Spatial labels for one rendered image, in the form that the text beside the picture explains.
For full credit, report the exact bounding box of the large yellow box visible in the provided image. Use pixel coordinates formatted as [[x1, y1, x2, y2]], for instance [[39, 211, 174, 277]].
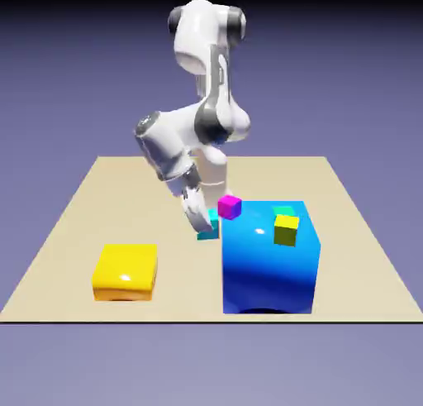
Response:
[[91, 243, 159, 303]]

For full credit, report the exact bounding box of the large blue box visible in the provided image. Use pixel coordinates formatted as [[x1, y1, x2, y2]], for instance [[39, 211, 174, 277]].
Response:
[[221, 199, 322, 315]]

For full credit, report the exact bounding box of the small cyan cube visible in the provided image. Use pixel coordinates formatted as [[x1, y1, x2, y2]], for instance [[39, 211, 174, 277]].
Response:
[[197, 209, 221, 241]]

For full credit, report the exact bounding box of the small magenta cube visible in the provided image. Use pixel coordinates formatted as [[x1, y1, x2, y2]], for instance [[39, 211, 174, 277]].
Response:
[[217, 194, 243, 221]]

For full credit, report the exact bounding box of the small yellow cube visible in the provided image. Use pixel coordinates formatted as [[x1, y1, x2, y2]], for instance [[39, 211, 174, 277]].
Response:
[[273, 214, 301, 247]]

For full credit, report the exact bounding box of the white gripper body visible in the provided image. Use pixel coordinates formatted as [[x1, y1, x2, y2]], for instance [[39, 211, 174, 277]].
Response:
[[182, 185, 215, 233]]

